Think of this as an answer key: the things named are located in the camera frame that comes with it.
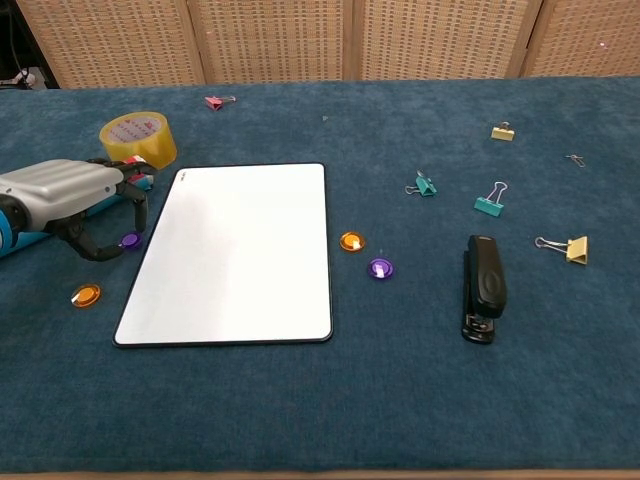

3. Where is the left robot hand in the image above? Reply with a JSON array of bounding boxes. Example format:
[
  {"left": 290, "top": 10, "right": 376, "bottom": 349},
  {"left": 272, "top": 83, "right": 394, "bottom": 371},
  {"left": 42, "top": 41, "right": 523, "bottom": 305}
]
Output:
[{"left": 0, "top": 157, "right": 159, "bottom": 262}]

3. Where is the orange round magnet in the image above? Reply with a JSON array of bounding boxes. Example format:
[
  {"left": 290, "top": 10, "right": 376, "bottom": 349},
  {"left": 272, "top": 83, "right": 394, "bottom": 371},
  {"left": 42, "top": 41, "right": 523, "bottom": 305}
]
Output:
[
  {"left": 339, "top": 231, "right": 366, "bottom": 254},
  {"left": 70, "top": 283, "right": 103, "bottom": 310}
]

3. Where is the white magnetic board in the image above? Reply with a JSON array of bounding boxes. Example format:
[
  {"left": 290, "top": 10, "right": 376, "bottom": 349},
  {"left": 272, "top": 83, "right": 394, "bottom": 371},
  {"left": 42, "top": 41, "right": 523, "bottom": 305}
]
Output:
[{"left": 112, "top": 162, "right": 334, "bottom": 348}]

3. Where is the blue plastic wrap box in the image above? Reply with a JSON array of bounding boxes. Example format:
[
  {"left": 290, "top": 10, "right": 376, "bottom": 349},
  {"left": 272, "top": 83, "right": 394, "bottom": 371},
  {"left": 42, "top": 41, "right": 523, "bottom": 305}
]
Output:
[{"left": 0, "top": 155, "right": 154, "bottom": 259}]

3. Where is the yellow packing tape roll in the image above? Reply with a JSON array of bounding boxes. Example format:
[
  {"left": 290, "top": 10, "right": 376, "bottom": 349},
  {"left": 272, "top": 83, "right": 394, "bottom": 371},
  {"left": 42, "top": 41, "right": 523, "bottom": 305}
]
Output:
[{"left": 98, "top": 111, "right": 179, "bottom": 173}]

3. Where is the white power strip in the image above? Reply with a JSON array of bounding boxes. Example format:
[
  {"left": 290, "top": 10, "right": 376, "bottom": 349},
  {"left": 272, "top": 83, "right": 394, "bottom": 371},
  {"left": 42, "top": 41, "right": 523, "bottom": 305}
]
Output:
[{"left": 0, "top": 69, "right": 39, "bottom": 86}]

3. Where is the woven folding screen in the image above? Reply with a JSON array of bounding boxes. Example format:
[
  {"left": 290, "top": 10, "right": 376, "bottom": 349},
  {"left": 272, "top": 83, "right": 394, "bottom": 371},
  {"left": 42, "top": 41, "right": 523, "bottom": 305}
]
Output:
[{"left": 14, "top": 0, "right": 640, "bottom": 90}]

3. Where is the teal binder clip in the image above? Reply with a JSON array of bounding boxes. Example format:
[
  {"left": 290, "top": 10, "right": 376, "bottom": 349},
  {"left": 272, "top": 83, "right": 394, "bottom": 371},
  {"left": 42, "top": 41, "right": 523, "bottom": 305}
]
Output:
[
  {"left": 473, "top": 180, "right": 510, "bottom": 218},
  {"left": 404, "top": 169, "right": 438, "bottom": 198}
]

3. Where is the blue table mat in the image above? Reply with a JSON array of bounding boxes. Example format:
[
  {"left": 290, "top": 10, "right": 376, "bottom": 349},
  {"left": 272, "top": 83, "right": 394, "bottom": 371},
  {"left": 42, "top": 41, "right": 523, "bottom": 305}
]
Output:
[{"left": 0, "top": 75, "right": 640, "bottom": 474}]

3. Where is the black stapler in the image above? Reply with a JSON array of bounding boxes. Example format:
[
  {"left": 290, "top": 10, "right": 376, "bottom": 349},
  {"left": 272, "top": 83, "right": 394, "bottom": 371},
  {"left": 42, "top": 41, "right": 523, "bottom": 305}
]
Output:
[{"left": 460, "top": 234, "right": 508, "bottom": 345}]

